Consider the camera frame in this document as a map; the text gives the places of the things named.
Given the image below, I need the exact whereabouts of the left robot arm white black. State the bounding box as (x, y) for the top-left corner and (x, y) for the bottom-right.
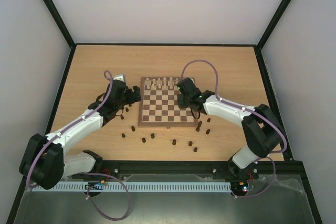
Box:
(19, 79), (141, 189)

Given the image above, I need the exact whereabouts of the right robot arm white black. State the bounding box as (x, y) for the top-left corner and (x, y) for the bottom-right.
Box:
(176, 78), (287, 178)

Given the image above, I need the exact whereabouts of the wooden chess board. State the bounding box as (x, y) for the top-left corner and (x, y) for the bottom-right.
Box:
(138, 85), (198, 128)

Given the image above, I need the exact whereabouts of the tall dark piece by board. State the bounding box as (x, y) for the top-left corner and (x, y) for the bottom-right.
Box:
(195, 121), (202, 132)

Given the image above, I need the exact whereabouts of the white chess piece row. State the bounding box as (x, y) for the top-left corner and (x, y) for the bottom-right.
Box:
(141, 77), (182, 90)

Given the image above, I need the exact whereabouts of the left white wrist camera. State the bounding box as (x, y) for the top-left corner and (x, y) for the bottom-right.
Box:
(113, 74), (127, 83)

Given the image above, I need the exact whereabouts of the grey slotted cable duct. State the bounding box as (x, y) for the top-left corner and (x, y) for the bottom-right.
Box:
(47, 182), (232, 193)

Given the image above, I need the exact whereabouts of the black aluminium frame rail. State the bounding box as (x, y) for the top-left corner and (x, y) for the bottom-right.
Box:
(62, 160), (307, 182)

